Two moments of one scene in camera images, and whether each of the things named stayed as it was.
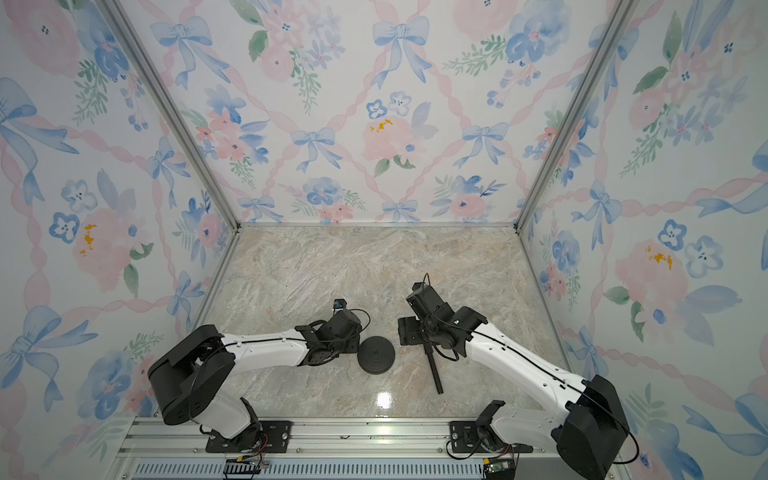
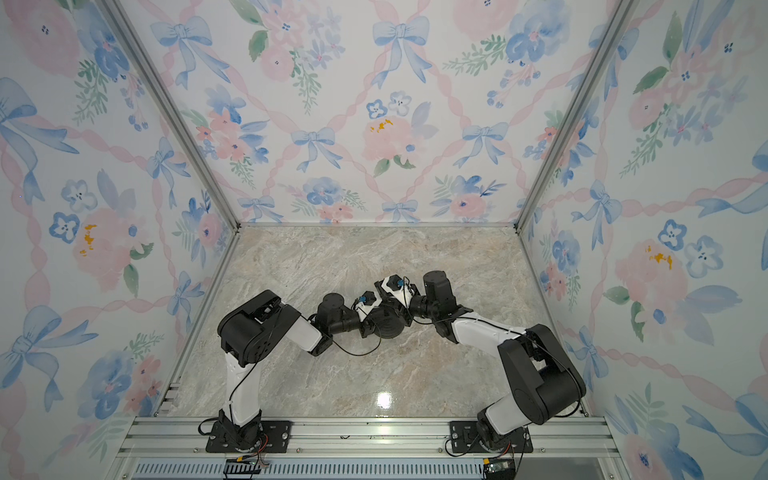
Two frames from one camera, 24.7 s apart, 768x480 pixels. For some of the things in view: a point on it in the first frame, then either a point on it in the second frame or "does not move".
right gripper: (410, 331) → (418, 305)
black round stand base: (375, 354) → (387, 322)
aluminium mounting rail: (322, 449) does not move
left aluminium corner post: (136, 52) does not move
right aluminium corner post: (621, 15) does not move
